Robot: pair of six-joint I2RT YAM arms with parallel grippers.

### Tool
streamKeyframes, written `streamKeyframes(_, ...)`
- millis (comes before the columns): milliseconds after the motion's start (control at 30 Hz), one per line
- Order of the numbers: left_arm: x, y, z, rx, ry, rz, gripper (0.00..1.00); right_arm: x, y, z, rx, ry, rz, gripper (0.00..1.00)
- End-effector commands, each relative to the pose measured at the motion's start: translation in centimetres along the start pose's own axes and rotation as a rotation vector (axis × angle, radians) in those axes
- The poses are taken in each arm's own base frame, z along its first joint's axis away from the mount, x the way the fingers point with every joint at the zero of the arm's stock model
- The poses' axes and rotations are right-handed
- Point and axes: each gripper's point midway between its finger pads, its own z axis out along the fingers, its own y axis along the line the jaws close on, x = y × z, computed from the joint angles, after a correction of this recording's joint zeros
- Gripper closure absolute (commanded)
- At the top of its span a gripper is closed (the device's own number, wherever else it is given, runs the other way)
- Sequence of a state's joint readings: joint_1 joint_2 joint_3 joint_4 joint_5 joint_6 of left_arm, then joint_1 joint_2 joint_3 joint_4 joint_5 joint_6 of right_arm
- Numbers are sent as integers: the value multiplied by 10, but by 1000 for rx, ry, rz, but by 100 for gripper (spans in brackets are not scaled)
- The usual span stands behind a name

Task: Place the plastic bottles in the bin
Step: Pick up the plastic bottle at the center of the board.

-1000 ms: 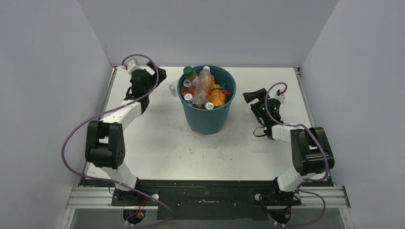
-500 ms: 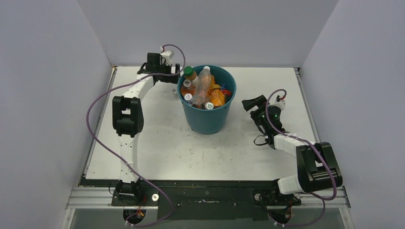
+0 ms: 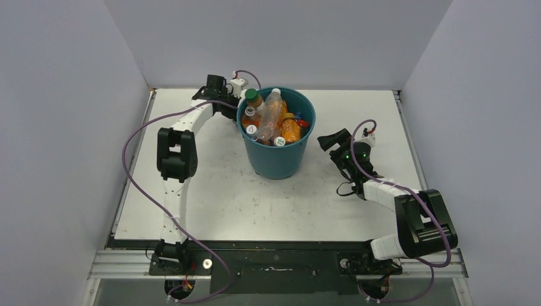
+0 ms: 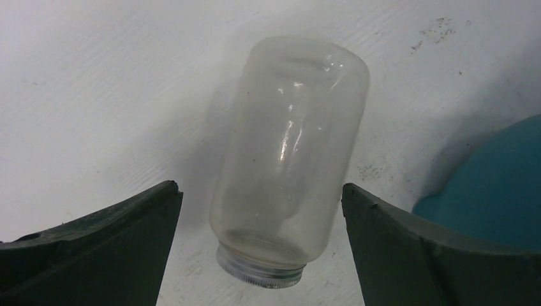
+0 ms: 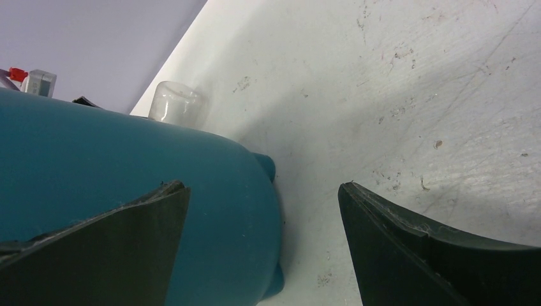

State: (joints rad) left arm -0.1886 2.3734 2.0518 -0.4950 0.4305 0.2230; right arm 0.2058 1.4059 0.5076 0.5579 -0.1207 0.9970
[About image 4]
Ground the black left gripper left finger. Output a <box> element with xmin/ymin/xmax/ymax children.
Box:
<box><xmin>1</xmin><ymin>180</ymin><xmax>183</xmax><ymax>305</ymax></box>

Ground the teal plastic bin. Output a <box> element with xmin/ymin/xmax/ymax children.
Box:
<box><xmin>412</xmin><ymin>115</ymin><xmax>540</xmax><ymax>251</ymax></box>

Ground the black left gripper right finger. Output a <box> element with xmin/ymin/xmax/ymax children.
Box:
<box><xmin>341</xmin><ymin>183</ymin><xmax>540</xmax><ymax>305</ymax></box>

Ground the clear bottle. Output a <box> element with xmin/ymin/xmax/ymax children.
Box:
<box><xmin>209</xmin><ymin>37</ymin><xmax>370</xmax><ymax>289</ymax></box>

